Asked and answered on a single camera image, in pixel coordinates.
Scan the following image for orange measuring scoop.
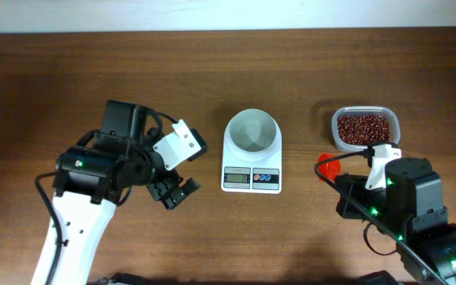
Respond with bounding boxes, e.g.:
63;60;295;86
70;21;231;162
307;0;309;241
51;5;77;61
317;153;341;181

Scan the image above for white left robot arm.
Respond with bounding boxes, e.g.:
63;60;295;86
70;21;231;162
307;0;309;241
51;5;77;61
32;100;207;284

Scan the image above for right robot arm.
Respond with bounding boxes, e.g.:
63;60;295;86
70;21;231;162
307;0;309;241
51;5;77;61
335;158;456;284

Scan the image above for white digital kitchen scale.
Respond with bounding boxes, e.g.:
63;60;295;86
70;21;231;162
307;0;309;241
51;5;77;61
221;121;283;194

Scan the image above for red adzuki beans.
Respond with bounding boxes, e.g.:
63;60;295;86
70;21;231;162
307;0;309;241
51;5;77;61
337;114;390;146

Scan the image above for clear plastic bean container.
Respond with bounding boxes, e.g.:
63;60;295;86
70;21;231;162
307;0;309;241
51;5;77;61
331;106;401;152

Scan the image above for white bowl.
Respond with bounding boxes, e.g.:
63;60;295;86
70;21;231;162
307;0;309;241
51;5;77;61
227;108;277;153

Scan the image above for black right camera cable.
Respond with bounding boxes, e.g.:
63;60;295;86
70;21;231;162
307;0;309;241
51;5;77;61
313;146;445;285

